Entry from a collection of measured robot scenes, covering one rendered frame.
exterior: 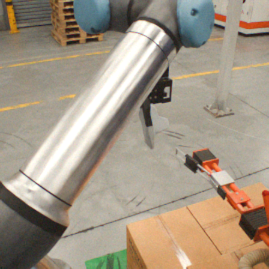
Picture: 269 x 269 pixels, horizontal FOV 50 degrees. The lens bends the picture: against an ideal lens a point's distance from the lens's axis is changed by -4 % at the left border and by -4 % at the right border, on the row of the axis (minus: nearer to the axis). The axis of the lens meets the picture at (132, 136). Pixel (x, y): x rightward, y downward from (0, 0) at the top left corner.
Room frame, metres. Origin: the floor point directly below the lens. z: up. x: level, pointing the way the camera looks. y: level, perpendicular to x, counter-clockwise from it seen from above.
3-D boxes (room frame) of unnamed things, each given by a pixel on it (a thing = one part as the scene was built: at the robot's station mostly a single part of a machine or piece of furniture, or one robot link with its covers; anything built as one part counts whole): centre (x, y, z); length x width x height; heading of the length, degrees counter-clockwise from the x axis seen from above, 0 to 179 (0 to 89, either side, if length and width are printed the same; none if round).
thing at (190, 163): (0.88, -0.25, 1.18); 0.31 x 0.03 x 0.05; 31
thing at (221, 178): (0.82, -0.33, 1.17); 0.07 x 0.07 x 0.04; 19
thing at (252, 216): (0.62, -0.40, 1.18); 0.10 x 0.08 x 0.06; 109
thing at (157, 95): (0.61, -0.03, 1.66); 0.09 x 0.08 x 0.12; 114
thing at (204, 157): (0.95, -0.29, 1.18); 0.08 x 0.07 x 0.05; 19
